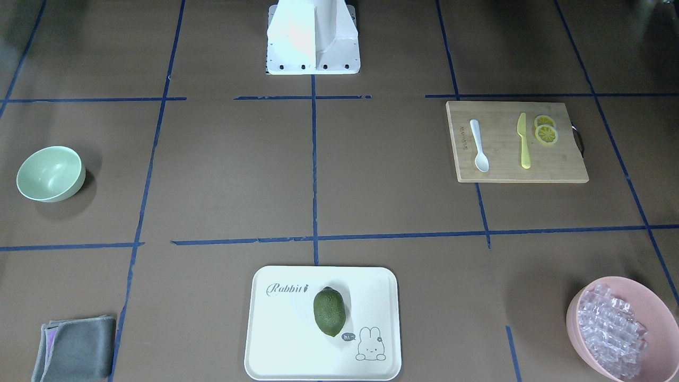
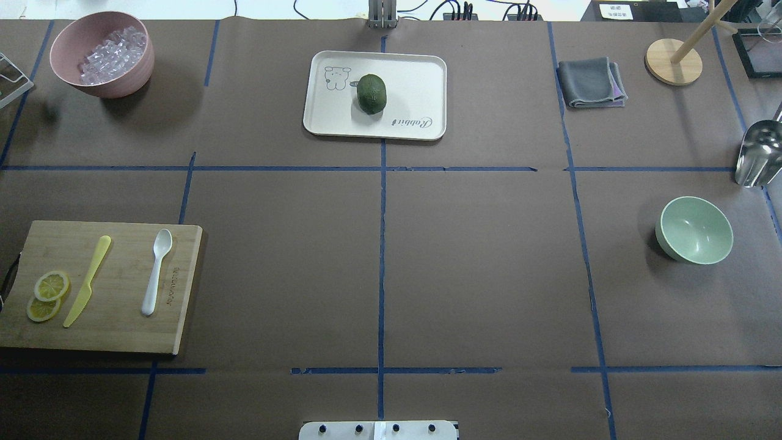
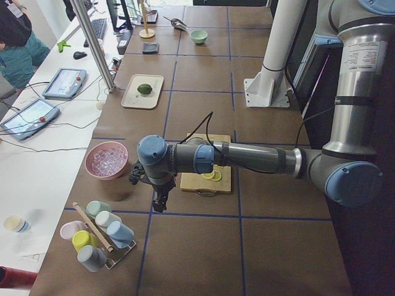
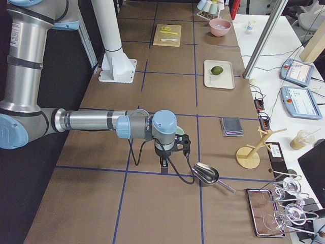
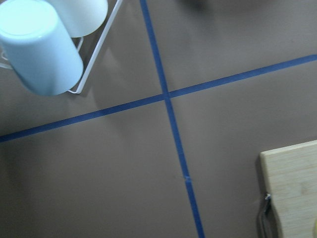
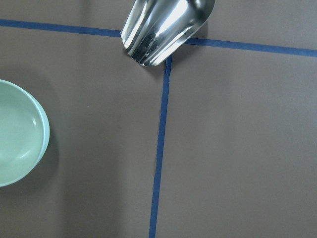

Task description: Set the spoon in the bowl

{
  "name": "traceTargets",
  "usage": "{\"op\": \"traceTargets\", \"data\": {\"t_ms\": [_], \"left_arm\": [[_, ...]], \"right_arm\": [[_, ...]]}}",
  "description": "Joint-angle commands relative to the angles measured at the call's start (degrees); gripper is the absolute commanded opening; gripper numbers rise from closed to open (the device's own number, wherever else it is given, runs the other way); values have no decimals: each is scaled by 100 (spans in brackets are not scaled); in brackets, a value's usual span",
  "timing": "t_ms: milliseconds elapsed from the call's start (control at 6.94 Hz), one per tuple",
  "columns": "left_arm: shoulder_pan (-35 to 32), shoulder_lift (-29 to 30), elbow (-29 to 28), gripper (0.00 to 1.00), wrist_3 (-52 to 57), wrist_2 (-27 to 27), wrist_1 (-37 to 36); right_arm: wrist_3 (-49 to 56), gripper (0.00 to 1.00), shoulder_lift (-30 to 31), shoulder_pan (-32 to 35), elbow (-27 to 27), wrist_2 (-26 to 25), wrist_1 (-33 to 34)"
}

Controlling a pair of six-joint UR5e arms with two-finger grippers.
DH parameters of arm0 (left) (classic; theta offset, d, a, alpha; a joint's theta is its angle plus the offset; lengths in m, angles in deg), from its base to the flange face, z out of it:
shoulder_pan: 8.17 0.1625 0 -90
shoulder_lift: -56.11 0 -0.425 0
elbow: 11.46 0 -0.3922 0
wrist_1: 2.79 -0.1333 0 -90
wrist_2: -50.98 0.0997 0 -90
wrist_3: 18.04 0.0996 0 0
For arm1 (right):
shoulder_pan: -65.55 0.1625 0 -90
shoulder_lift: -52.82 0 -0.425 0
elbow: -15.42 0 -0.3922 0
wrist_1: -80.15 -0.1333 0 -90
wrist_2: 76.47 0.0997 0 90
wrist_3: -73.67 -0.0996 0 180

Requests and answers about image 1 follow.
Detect white plastic spoon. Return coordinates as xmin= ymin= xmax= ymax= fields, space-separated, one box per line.
xmin=469 ymin=119 xmax=490 ymax=172

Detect light green bowl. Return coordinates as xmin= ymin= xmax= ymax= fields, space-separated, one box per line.
xmin=15 ymin=146 xmax=86 ymax=203

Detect pink bowl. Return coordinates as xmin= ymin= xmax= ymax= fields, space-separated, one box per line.
xmin=565 ymin=276 xmax=678 ymax=381

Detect green lime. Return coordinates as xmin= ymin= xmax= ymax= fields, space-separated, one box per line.
xmin=313 ymin=286 xmax=346 ymax=337

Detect white rabbit tray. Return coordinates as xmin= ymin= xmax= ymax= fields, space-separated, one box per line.
xmin=244 ymin=265 xmax=402 ymax=381

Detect bamboo cutting board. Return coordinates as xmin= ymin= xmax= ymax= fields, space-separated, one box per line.
xmin=446 ymin=101 xmax=589 ymax=184

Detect yellow plastic knife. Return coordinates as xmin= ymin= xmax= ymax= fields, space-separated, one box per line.
xmin=517 ymin=112 xmax=532 ymax=169

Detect upper lemon slice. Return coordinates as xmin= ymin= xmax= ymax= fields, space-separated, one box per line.
xmin=534 ymin=115 xmax=556 ymax=129

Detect lemon slice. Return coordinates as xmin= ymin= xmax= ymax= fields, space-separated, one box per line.
xmin=534 ymin=115 xmax=556 ymax=129
xmin=534 ymin=124 xmax=559 ymax=146

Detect lower lemon slice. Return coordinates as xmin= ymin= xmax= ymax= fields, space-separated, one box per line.
xmin=534 ymin=124 xmax=559 ymax=146

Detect grey folded cloth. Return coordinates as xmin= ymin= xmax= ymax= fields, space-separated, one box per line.
xmin=31 ymin=315 xmax=116 ymax=381

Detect clear ice cubes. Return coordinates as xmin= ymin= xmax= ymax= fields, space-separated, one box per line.
xmin=577 ymin=284 xmax=648 ymax=380

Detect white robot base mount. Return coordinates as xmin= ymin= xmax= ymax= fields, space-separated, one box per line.
xmin=265 ymin=1 xmax=361 ymax=75

